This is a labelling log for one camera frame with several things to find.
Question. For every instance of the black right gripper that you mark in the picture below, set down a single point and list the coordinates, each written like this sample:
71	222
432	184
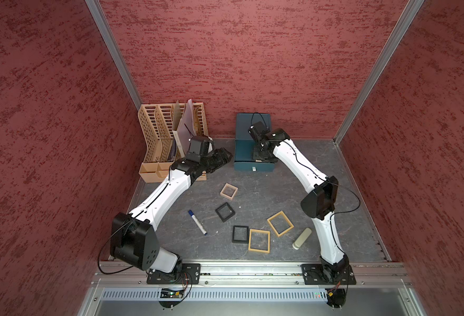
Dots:
256	154

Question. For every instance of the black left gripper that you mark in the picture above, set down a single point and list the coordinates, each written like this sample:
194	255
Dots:
222	158

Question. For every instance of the teal top drawer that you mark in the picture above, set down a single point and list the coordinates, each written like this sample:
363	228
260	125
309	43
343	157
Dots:
243	158

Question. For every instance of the small beige brooch box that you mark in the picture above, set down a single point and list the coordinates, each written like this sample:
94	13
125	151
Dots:
229	191

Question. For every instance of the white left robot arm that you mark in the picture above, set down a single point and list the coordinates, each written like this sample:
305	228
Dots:
133	239

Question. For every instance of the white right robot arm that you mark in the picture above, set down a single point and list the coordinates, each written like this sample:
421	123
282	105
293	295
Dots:
319	203

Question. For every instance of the teal stacked drawer cabinet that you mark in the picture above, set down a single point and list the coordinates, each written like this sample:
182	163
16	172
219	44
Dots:
245	120

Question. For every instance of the small black brooch box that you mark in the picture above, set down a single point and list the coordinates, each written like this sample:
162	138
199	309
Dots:
240	234
225	212

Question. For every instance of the large tan brooch box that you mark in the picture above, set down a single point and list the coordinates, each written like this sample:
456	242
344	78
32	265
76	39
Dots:
259	241
280	223

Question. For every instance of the lilac plastic folder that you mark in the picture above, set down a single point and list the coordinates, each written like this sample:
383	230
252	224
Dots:
185	129

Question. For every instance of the blue white marker pen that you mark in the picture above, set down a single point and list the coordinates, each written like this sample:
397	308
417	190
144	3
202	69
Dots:
198	223

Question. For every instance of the brown printed cardboard sheet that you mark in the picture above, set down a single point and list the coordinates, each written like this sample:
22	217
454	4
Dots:
176	115

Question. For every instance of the beige lattice file organizer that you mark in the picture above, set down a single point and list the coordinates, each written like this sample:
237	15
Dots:
161	147

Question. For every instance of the beige oblong case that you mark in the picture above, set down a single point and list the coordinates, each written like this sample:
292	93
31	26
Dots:
302	238

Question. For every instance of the left controller board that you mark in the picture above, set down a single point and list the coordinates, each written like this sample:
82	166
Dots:
171	294

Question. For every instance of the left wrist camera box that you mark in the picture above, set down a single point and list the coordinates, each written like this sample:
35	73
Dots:
199	147

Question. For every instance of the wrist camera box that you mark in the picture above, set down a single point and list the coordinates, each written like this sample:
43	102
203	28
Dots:
199	147
258	131

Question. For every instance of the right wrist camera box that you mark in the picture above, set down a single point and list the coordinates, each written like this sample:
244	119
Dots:
258	131

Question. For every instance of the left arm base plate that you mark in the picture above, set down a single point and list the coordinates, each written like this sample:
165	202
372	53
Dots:
184	273

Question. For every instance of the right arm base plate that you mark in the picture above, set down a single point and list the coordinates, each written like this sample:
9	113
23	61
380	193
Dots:
327	275

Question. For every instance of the aluminium front rail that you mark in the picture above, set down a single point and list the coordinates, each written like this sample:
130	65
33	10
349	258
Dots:
248	281

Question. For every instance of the aluminium left corner post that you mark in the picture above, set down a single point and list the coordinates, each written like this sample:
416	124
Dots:
106	33

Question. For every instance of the aluminium corner post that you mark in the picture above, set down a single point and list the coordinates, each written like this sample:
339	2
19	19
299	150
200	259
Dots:
106	33
400	29

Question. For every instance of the aluminium right corner post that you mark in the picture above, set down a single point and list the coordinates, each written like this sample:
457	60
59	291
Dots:
400	29

